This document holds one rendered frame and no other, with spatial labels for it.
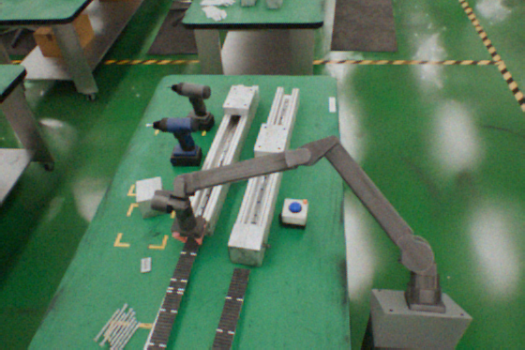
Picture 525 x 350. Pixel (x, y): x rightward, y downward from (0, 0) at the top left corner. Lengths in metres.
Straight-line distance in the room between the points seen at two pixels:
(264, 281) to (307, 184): 0.44
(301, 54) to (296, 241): 1.74
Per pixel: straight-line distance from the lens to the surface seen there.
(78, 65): 3.58
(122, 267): 1.49
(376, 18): 4.63
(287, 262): 1.40
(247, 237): 1.35
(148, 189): 1.56
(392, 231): 1.16
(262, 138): 1.62
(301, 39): 2.89
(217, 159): 1.67
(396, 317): 1.15
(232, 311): 1.29
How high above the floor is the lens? 1.96
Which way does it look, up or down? 43 degrees down
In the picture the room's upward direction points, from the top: 5 degrees counter-clockwise
